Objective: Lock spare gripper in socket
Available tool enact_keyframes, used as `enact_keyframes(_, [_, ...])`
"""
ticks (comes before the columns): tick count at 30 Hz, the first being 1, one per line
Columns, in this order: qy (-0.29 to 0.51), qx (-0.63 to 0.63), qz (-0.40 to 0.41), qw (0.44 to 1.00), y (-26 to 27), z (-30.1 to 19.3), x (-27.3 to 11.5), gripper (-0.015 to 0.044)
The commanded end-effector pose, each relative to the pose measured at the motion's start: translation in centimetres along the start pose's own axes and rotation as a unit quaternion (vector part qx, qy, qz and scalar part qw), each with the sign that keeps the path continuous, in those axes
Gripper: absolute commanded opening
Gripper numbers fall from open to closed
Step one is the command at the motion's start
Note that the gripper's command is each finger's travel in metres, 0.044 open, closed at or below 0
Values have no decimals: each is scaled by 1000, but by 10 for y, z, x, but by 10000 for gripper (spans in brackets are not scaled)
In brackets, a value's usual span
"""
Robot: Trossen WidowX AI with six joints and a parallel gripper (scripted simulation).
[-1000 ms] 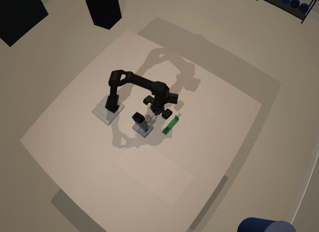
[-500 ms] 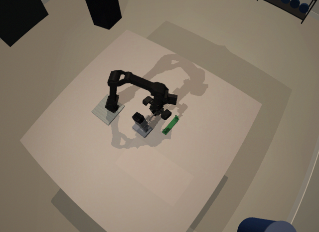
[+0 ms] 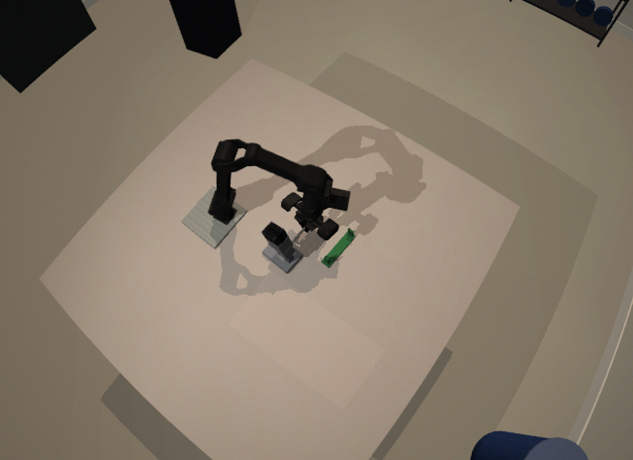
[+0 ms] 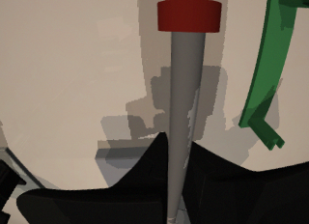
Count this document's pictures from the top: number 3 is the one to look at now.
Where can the green flat bar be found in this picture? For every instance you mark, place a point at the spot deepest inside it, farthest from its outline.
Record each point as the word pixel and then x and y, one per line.
pixel 339 248

